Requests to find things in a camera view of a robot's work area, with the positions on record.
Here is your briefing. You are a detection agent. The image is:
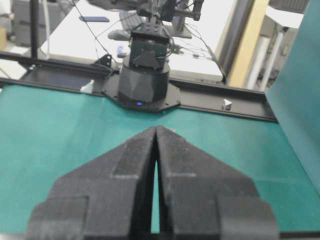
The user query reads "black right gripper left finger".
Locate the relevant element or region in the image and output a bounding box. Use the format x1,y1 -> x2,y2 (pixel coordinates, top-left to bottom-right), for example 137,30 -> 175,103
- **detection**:
25,126 -> 156,240

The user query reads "black aluminium frame rail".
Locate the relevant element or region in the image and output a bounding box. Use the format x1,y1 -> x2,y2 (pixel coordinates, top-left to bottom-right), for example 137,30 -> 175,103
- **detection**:
0,51 -> 277,122

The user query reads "green table cloth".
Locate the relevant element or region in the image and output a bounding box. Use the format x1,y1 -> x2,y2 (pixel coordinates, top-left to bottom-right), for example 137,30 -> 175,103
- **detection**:
0,85 -> 320,233

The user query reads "white office desk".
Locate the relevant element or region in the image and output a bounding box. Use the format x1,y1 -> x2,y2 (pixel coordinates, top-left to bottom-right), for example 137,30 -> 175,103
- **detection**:
41,0 -> 223,83

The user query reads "black keyboard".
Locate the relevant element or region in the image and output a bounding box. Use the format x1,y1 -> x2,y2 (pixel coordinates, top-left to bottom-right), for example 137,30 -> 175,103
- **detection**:
119,11 -> 145,31

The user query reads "black vertical pole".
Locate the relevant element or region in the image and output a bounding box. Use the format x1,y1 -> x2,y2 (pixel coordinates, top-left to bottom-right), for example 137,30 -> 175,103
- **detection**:
29,0 -> 39,59

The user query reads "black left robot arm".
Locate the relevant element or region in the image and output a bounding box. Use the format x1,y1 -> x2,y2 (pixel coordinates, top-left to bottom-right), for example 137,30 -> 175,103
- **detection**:
112,0 -> 203,106

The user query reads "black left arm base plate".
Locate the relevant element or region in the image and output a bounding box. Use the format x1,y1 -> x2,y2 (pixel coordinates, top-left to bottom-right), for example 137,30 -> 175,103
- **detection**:
102,75 -> 181,113

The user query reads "green backdrop curtain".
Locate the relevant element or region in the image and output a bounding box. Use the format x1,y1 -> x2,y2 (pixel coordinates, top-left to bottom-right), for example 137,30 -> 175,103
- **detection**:
266,0 -> 320,191

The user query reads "dark blue smartphone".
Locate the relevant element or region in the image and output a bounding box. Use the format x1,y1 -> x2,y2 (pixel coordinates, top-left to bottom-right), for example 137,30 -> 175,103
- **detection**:
79,16 -> 110,23

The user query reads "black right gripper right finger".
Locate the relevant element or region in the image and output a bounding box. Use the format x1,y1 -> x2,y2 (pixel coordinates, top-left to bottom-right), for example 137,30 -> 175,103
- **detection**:
156,126 -> 279,240

